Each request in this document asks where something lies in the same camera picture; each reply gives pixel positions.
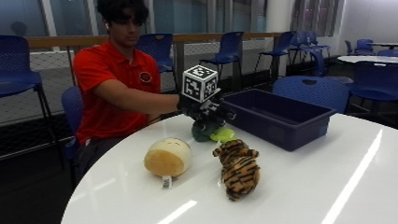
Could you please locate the green soft toy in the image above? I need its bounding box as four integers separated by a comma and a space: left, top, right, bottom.
190, 120, 237, 144

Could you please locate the white marker cube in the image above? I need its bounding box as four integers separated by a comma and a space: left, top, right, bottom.
180, 64, 221, 104

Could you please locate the dark blue plastic bin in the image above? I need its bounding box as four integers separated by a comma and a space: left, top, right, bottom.
221, 88, 338, 152

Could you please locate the tan round soft toy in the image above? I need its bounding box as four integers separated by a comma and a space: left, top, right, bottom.
142, 137, 193, 190

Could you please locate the striped tiger soft toy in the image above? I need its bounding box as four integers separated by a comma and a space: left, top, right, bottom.
212, 138, 261, 202

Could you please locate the blue chair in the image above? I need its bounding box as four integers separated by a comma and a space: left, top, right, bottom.
345, 38, 375, 56
198, 31, 246, 85
60, 86, 85, 185
290, 30, 331, 63
254, 30, 297, 78
0, 35, 64, 171
134, 33, 180, 92
347, 61, 398, 117
272, 75, 350, 115

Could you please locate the the person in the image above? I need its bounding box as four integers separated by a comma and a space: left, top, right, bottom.
72, 0, 186, 185

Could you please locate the wooden railing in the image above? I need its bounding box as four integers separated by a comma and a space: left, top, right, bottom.
25, 32, 284, 91

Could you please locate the white round table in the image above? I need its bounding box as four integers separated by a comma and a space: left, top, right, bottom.
335, 54, 398, 65

